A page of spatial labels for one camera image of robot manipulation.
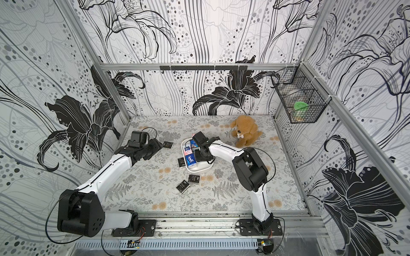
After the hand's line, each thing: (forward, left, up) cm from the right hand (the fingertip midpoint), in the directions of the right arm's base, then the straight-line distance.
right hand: (202, 156), depth 96 cm
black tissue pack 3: (+8, +23, +1) cm, 24 cm away
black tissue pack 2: (-5, +12, +1) cm, 13 cm away
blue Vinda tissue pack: (+5, +5, +5) cm, 9 cm away
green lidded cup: (+12, -52, +30) cm, 61 cm away
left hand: (-2, +21, +12) cm, 24 cm away
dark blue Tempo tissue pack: (-5, +6, +4) cm, 9 cm away
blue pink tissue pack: (+1, +8, +5) cm, 10 cm away
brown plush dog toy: (+9, -27, +12) cm, 31 cm away
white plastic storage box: (-6, -1, 0) cm, 6 cm away
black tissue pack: (-15, +4, +1) cm, 15 cm away
